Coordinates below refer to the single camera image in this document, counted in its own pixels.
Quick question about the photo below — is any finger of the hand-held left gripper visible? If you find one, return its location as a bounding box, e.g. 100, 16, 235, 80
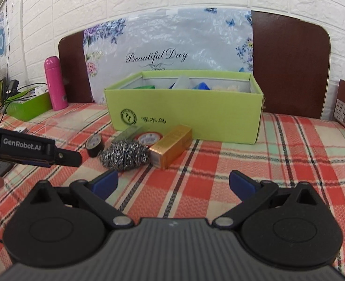
45, 148, 83, 167

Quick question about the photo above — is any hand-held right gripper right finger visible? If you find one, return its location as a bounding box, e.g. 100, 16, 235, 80
212, 170, 326, 231

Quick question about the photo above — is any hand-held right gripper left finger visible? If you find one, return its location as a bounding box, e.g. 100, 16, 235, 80
22, 169, 134, 231

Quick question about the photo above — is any green cardboard box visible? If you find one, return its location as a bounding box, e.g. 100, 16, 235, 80
104, 70, 264, 145

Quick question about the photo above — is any black tape roll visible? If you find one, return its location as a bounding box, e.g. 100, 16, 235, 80
86, 135, 104, 158

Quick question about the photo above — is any steel wool scrubber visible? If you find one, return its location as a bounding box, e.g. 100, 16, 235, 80
98, 140, 150, 171

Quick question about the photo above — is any red plaid blanket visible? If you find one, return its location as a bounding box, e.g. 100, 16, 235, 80
0, 102, 345, 281

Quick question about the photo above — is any olive green box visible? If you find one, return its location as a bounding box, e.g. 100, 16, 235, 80
112, 125, 149, 145

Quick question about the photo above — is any black charger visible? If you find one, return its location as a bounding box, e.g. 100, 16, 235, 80
7, 80, 20, 97

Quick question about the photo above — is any round red and white tin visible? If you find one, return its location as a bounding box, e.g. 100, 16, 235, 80
134, 132, 163, 148

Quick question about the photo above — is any small green tray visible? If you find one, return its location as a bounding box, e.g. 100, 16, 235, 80
0, 82, 48, 115

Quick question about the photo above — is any pink bottle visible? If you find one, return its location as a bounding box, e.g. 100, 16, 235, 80
44, 55, 69, 112

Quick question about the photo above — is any gold box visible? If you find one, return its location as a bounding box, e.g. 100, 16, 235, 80
148, 124, 193, 170

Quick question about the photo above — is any beige fluffy item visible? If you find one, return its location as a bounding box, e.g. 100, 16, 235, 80
213, 83, 245, 92

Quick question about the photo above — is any translucent white container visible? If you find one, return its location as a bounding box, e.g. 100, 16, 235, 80
169, 75, 190, 90

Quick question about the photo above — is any brown wooden headboard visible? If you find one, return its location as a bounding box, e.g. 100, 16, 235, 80
58, 10, 331, 120

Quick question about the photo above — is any floral plastic sheet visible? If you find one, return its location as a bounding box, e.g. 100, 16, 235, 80
83, 7, 254, 106

